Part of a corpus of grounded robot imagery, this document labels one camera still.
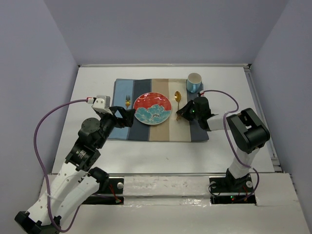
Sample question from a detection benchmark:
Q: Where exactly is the aluminium rail right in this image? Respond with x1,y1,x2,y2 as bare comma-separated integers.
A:
244,68,283,173

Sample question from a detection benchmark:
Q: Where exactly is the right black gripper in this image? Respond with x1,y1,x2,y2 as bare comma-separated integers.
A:
175,99,201,120

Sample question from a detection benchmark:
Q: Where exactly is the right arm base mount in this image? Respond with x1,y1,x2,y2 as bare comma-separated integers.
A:
208,175,256,205

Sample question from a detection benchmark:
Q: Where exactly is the aluminium rail front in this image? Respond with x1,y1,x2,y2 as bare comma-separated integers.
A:
109,173,226,176

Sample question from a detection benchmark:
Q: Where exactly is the gold fork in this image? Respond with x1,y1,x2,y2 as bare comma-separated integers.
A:
125,95,131,109

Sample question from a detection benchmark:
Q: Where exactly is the aluminium rail back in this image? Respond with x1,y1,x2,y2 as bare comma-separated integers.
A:
78,63,249,68

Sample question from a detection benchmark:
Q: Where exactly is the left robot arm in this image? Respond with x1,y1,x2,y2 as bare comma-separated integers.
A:
15,106,135,234

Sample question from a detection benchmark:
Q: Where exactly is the red and teal plate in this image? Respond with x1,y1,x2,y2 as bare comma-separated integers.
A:
134,92,172,125

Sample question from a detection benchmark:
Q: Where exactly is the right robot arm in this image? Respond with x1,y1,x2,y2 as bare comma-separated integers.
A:
176,97,270,193

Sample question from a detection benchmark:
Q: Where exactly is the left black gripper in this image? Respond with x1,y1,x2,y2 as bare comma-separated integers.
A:
96,106,136,148

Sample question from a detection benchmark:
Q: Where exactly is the gold spoon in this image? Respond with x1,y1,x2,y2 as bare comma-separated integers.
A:
175,91,181,121

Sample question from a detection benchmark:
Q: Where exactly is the aluminium rail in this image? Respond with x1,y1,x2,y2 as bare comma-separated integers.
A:
109,173,226,176
78,63,249,68
244,68,283,173

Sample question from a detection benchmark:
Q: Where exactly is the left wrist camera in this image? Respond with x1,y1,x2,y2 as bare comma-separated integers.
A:
92,95,112,114

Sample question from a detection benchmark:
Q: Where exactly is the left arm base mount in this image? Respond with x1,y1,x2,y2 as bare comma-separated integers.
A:
82,176,124,205

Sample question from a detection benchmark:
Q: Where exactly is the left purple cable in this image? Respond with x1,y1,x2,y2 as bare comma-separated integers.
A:
33,97,95,234

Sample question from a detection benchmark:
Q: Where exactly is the light blue mug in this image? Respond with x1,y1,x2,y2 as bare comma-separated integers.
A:
186,73,202,93

